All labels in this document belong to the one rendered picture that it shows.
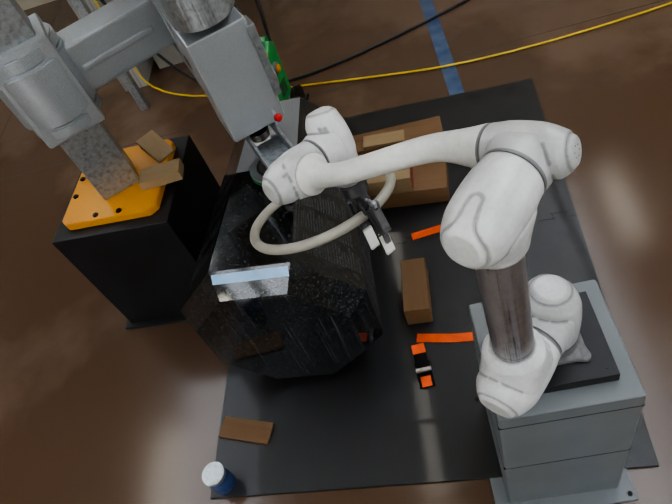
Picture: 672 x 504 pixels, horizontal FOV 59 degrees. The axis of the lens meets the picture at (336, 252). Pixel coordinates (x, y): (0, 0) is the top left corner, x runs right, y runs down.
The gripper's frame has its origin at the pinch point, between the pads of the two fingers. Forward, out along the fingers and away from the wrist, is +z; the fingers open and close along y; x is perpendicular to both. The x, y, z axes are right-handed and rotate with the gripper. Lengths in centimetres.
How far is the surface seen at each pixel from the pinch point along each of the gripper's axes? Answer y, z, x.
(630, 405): -50, 61, -22
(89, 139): 145, -45, 32
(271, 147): 72, -19, -13
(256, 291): 64, 22, 23
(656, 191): 31, 96, -168
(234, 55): 63, -55, -13
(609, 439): -40, 82, -22
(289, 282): 56, 23, 13
